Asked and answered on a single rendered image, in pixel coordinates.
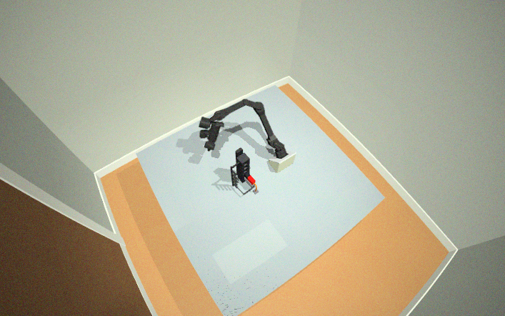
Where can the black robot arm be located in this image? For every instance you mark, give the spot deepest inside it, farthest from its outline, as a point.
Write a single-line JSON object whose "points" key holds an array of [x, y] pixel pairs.
{"points": [[258, 107]]}

